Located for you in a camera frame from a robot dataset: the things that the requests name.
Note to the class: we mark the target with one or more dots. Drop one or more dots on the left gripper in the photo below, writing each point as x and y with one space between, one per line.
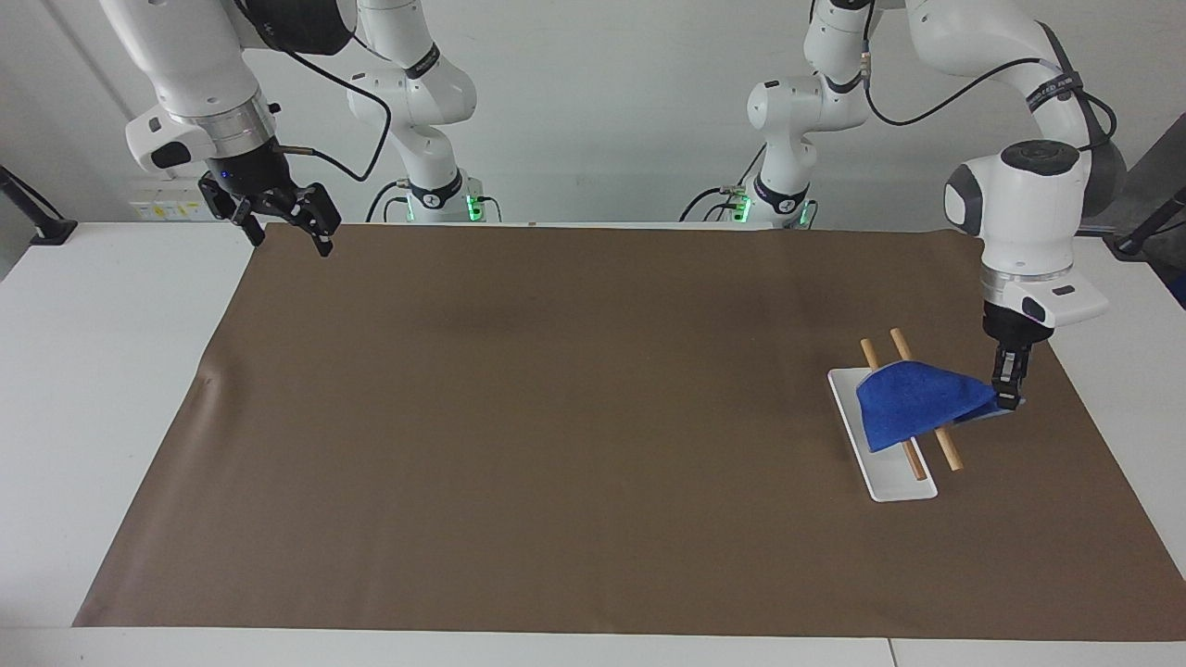
1012 329

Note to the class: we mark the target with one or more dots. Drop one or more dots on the blue towel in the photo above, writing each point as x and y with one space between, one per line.
913 403

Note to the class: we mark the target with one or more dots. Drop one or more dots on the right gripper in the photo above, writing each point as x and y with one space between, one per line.
248 169

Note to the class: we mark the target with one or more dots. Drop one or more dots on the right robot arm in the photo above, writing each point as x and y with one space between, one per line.
199 65

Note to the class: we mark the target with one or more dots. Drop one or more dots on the black stand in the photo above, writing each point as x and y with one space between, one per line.
42 222
1144 232

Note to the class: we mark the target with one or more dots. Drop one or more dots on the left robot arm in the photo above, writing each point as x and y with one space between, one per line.
1024 208

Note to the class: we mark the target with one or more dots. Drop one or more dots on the white wall socket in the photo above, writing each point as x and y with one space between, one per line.
171 206

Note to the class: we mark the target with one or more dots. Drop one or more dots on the white rectangular tray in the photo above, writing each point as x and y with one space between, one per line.
894 482

